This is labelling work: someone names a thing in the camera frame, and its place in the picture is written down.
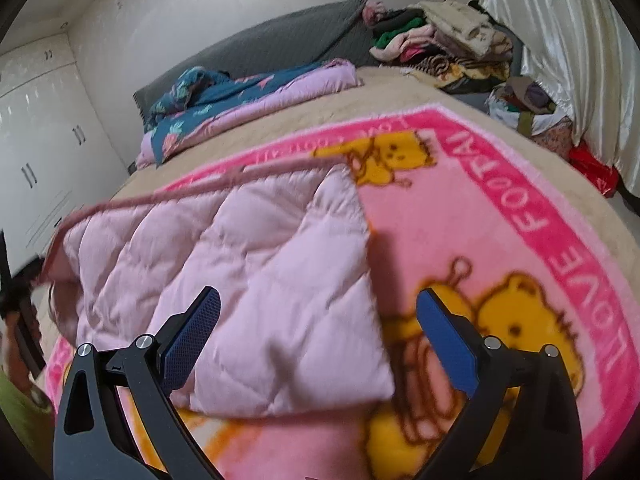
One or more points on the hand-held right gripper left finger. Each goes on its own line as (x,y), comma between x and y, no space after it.
(192,340)

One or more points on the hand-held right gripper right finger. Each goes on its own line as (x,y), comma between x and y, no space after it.
(445,340)

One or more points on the pink quilted jacket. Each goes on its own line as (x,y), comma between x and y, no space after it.
(225,260)

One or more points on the person's left forearm green sleeve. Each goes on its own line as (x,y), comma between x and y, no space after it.
(20,410)

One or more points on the white bag of clothes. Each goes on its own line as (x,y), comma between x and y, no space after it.
(530,110)

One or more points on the pile of folded clothes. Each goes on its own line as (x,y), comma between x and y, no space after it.
(450,40)

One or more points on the pink printed blanket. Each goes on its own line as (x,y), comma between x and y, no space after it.
(450,210)

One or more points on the white wardrobe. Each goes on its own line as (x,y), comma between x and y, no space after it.
(40,135)

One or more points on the red plastic bag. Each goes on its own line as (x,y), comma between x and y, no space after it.
(595,170)

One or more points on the bed with beige sheet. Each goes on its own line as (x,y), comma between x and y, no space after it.
(380,95)

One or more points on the teal floral quilt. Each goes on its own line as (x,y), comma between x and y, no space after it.
(300,85)

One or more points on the grey padded headboard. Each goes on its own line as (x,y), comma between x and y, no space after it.
(275,35)

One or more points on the white satin curtain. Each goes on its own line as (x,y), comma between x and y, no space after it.
(575,35)

